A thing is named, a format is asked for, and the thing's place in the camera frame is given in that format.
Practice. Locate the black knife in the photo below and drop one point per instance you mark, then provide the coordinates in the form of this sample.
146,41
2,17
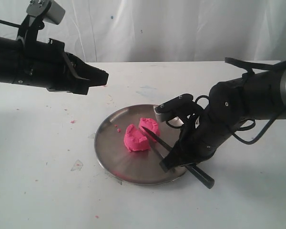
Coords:
204,178

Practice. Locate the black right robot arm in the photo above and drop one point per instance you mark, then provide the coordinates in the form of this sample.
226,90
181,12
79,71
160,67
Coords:
259,94

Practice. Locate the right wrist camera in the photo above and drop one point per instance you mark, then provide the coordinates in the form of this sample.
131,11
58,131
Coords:
167,111

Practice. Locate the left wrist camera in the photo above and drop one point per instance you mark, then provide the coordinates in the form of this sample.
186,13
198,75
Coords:
48,10

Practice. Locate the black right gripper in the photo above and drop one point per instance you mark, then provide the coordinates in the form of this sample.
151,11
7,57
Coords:
199,138

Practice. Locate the pink clay half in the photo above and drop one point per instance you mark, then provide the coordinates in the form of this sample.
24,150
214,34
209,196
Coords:
150,124
134,140

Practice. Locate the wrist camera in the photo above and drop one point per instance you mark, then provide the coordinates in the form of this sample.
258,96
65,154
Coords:
48,10
167,111

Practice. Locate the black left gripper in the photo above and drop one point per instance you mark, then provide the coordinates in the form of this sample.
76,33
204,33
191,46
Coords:
48,66

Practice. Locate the round steel plate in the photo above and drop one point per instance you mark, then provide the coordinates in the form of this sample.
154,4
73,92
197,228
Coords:
140,168

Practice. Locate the white backdrop sheet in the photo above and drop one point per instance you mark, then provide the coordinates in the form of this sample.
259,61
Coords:
171,30

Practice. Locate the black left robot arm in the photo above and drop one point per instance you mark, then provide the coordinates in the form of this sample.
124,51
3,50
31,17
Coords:
10,50

